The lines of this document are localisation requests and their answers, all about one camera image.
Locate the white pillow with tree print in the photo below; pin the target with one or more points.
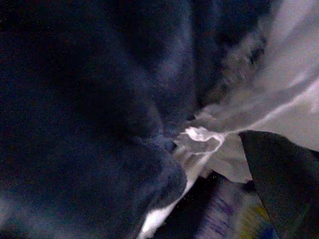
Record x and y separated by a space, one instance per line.
286 74

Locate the dark blue fleece blanket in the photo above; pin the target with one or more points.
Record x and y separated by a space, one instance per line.
87 112

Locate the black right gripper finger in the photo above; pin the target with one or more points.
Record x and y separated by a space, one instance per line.
286 189

